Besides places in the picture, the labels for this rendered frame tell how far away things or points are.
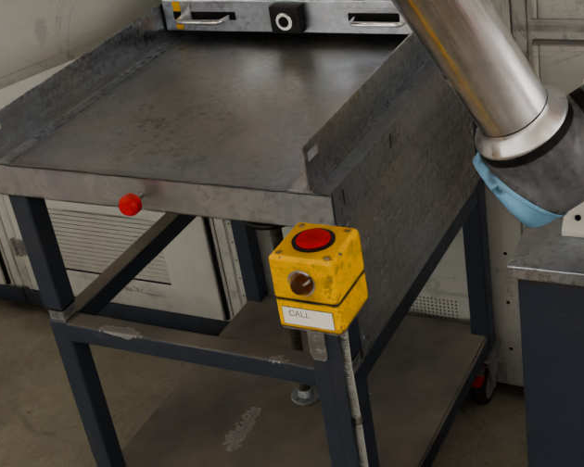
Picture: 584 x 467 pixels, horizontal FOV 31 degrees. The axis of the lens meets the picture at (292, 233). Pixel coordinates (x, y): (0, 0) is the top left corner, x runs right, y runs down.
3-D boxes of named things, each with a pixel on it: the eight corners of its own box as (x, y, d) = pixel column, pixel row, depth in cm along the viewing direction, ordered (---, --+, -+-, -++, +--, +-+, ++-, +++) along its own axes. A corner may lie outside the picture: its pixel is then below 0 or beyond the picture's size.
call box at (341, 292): (342, 339, 119) (330, 262, 114) (280, 329, 123) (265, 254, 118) (370, 299, 125) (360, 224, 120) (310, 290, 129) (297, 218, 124)
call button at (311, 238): (323, 259, 117) (321, 247, 116) (291, 256, 119) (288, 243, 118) (337, 241, 120) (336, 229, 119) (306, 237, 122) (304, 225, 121)
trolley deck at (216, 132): (337, 232, 142) (331, 193, 139) (-14, 193, 170) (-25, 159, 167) (488, 43, 192) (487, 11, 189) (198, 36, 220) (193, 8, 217)
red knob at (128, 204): (136, 220, 151) (132, 200, 150) (118, 218, 153) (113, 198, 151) (153, 205, 154) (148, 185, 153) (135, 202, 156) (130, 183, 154)
